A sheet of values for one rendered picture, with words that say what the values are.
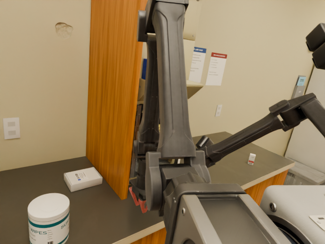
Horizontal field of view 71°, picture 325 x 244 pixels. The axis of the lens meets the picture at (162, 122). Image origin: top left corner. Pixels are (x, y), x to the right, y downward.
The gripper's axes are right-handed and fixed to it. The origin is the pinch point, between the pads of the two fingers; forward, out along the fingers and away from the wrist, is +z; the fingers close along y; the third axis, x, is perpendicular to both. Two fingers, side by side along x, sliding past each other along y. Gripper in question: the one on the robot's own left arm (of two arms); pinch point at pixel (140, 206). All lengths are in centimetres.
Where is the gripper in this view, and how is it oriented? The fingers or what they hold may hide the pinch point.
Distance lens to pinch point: 88.6
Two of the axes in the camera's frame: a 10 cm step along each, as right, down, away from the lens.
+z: -1.4, 9.5, 3.0
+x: -7.9, 0.8, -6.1
